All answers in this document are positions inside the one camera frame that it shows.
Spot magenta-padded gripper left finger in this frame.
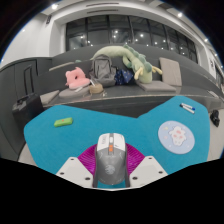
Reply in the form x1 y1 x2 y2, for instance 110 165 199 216
55 143 99 188

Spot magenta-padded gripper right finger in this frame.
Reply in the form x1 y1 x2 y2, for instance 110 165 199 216
124 143 169 188

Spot grey and white computer mouse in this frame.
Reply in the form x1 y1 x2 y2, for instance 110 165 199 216
93 132 130 188

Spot round light blue mouse pad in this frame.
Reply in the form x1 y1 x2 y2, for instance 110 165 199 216
157 120 196 155

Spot small green eraser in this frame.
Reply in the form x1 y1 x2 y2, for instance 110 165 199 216
53 116 74 128

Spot white marker with black cap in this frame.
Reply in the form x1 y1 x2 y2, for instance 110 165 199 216
179 104 195 115

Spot white marker with blue cap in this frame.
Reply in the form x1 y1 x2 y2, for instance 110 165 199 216
181 102 197 111

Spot black suitcase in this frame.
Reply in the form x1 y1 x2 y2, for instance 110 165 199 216
11 92 45 134

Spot flat grey seat cushion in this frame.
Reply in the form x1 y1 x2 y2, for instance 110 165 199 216
39 89 61 105
58 86 92 100
136 79 177 93

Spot small beige pouch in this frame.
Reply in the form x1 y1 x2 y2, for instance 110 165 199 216
88 83 104 95

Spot small black bag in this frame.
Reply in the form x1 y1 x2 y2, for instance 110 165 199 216
209 109 221 128

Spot pink plush cushion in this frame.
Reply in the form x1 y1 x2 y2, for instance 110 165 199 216
64 66 91 90

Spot dark blue patterned bag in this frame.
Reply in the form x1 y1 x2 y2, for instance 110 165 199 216
114 68 136 86

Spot upright grey back cushion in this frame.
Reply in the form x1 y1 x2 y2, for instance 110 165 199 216
158 56 183 87

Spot grey backpack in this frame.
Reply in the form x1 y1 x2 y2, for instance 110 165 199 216
88 54 118 88

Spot green dragon plush toy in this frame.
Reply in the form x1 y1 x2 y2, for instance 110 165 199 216
90 44 164 84

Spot ceiling lights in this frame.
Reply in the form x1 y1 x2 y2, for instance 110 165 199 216
20 2 209 44

